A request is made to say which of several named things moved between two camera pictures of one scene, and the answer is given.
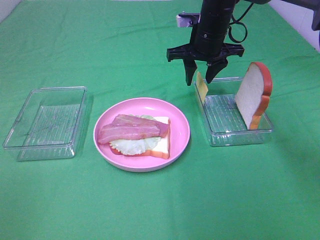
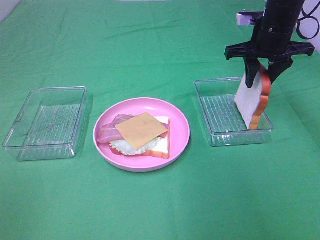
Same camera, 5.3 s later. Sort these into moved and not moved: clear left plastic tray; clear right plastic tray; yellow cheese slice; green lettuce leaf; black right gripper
Moved: black right gripper; yellow cheese slice
Not moved: clear right plastic tray; green lettuce leaf; clear left plastic tray
